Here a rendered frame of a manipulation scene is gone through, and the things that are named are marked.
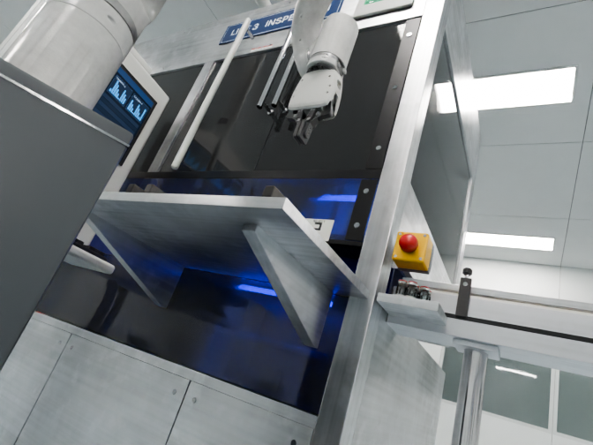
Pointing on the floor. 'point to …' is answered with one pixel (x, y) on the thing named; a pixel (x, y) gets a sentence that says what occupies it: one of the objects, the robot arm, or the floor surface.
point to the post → (380, 238)
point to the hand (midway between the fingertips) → (302, 132)
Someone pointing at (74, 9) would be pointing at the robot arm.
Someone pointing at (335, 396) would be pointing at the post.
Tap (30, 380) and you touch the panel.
